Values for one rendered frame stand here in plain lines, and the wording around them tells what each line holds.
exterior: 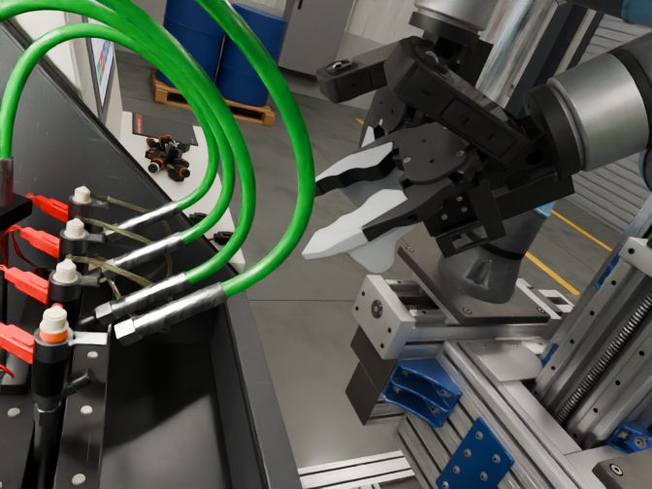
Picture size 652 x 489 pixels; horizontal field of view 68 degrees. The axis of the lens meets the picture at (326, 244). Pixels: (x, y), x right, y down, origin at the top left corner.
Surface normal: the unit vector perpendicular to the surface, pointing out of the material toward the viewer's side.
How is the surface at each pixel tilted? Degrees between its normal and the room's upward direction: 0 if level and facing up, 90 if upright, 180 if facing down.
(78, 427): 0
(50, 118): 90
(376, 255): 92
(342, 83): 88
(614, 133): 95
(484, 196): 103
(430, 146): 48
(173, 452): 0
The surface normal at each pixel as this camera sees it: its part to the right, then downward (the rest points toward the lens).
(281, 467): 0.31, -0.84
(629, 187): -0.87, -0.07
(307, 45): 0.38, 0.54
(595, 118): -0.19, 0.29
